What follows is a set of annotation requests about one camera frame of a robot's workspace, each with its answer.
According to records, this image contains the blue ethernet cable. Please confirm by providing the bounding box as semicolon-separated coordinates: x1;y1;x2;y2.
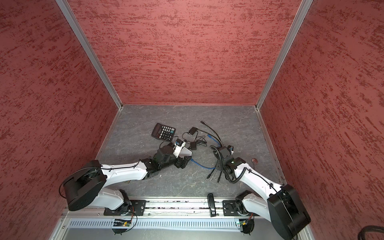
189;134;223;170

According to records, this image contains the white network switch box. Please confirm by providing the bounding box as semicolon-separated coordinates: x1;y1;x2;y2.
178;147;192;159

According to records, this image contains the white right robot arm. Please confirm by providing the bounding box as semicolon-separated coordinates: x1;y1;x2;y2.
210;146;311;240

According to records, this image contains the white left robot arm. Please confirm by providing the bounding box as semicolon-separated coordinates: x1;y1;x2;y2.
59;146;192;216

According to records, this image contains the black desk calculator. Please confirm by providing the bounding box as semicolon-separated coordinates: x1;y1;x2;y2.
151;123;176;142

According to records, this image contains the black power adapter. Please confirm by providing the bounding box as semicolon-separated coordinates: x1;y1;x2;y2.
189;127;198;136

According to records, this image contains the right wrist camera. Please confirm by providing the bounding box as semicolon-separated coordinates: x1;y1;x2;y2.
227;145;234;155

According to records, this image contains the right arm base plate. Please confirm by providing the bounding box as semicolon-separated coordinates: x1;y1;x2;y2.
222;200;240;217

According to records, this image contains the black cable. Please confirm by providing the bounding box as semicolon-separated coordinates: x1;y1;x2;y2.
200;120;224;148

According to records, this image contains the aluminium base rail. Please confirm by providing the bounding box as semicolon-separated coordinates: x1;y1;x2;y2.
61;197;241;218

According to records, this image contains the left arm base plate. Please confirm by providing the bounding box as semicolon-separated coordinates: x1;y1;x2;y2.
104;200;147;216

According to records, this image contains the white slotted cable duct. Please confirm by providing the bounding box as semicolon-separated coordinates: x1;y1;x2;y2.
68;218;240;232

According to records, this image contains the aluminium right corner post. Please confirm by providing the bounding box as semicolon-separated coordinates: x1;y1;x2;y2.
255;0;313;111

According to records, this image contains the aluminium corner post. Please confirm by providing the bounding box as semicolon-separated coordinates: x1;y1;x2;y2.
56;0;124;111
255;0;313;111

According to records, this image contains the aluminium left corner post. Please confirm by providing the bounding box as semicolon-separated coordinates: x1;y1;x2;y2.
56;0;124;111

